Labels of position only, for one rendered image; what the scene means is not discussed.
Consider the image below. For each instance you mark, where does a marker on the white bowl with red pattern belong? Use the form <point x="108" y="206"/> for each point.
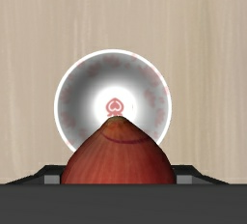
<point x="93" y="86"/>

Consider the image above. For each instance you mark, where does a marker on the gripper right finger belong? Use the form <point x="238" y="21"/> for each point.
<point x="189" y="174"/>

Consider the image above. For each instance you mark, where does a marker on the red onion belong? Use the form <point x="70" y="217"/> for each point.
<point x="118" y="160"/>

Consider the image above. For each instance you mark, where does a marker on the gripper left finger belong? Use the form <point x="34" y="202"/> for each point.
<point x="48" y="174"/>

